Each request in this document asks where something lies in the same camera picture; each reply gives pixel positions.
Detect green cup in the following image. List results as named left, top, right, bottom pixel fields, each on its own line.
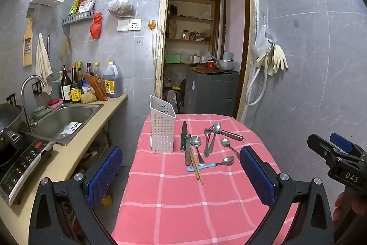
left=32, top=106, right=48, bottom=120

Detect large dark oil jug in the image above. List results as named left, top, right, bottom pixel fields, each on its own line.
left=102, top=61, right=122, bottom=98

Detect red plastic bag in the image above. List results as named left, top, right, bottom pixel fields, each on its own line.
left=90, top=12, right=103, bottom=39

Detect orange food packet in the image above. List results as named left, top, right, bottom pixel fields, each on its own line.
left=83, top=73, right=108, bottom=101

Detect wooden shelf unit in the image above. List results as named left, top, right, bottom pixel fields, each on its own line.
left=165, top=0, right=221, bottom=68

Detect steel pot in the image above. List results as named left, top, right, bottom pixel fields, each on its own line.
left=218, top=59, right=234, bottom=71

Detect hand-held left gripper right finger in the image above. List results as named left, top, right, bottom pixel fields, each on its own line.
left=239, top=146, right=334, bottom=245

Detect wooden chopstick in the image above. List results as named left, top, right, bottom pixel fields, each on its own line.
left=190, top=147, right=203, bottom=184
left=192, top=148, right=204, bottom=185

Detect grey cabinet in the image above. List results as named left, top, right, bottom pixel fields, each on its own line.
left=183, top=68, right=241, bottom=117

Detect steel sink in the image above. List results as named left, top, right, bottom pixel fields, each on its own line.
left=21, top=103, right=104, bottom=146

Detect blue-handled small spoon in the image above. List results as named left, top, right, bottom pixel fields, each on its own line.
left=187, top=163, right=215, bottom=172

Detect steel thick-handled scoop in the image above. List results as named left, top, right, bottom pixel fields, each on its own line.
left=213, top=122, right=246, bottom=141

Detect yellow green seasoning packet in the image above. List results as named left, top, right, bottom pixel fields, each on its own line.
left=68, top=0, right=80, bottom=16

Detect person's right hand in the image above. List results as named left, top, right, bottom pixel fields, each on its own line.
left=333, top=193, right=349, bottom=221

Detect white slotted sink strainer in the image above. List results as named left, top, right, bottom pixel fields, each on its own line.
left=59, top=121, right=83, bottom=137

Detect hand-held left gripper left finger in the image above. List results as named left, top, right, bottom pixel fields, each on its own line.
left=29, top=145, right=124, bottom=245

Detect cream rubber gloves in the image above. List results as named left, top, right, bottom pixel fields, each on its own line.
left=270, top=43, right=288, bottom=75

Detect beige hanging towel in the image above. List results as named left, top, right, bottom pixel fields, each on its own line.
left=35, top=33, right=54, bottom=95

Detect yellow food packet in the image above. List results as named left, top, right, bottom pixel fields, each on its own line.
left=80, top=91, right=97, bottom=104

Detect dark brown inner door frame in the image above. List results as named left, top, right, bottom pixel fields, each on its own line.
left=223, top=0, right=250, bottom=73

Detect hanging clear plastic bags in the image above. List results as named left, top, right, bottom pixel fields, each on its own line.
left=252, top=23, right=273, bottom=68

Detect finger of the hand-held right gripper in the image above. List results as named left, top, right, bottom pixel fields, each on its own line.
left=330, top=132, right=367, bottom=161
left=307, top=134, right=345, bottom=161

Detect red seasoning packet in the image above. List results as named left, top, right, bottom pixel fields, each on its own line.
left=78, top=0, right=96, bottom=14

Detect steel table knife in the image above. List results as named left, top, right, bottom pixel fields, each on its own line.
left=184, top=134, right=192, bottom=167

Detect wooden grater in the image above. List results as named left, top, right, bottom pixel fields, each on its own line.
left=23, top=8, right=36, bottom=67

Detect steel faucet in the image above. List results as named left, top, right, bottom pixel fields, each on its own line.
left=21, top=75, right=48, bottom=133

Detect white hose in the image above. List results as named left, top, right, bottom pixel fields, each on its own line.
left=245, top=47, right=273, bottom=107

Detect steel spoon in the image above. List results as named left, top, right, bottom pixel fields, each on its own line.
left=213, top=156, right=235, bottom=167
left=190, top=135, right=206, bottom=167
left=220, top=138, right=240, bottom=158

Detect dark cooking pot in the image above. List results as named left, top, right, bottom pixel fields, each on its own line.
left=0, top=103, right=24, bottom=161

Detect pink checked tablecloth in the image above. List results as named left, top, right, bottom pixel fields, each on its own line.
left=110, top=113, right=300, bottom=245

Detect dark pump-top sauce bottle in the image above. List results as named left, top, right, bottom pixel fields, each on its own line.
left=59, top=65, right=72, bottom=103

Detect hanging loofah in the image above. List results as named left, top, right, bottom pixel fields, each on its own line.
left=59, top=35, right=71, bottom=63

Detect black induction cooker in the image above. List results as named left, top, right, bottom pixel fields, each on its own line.
left=0, top=137, right=55, bottom=207

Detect wooden door frame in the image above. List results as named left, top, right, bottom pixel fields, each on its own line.
left=153, top=0, right=256, bottom=123

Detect sauce bottle with yellow label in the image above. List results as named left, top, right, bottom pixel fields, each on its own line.
left=70, top=63, right=83, bottom=104

